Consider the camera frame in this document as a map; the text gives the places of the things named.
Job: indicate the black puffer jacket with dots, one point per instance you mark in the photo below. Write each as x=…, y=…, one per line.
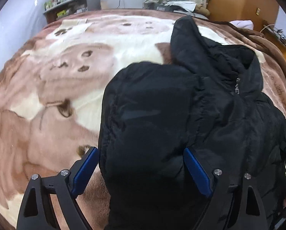
x=210, y=100

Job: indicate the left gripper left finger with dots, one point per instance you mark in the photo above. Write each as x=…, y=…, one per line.
x=36, y=210

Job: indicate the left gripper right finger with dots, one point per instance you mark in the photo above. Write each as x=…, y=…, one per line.
x=232, y=202

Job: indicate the black box under curtain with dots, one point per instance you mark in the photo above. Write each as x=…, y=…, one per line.
x=161, y=7

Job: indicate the orange wooden wardrobe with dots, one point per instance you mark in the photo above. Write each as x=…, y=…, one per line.
x=258, y=11

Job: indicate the white pillow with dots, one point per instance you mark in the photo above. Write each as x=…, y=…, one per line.
x=243, y=24

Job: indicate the dark wooden shelf unit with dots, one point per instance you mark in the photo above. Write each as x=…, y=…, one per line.
x=63, y=9

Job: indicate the brown plush teddy bear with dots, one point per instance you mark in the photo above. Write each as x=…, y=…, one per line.
x=200, y=9

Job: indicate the brown cream plush blanket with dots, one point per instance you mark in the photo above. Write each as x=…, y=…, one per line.
x=51, y=95

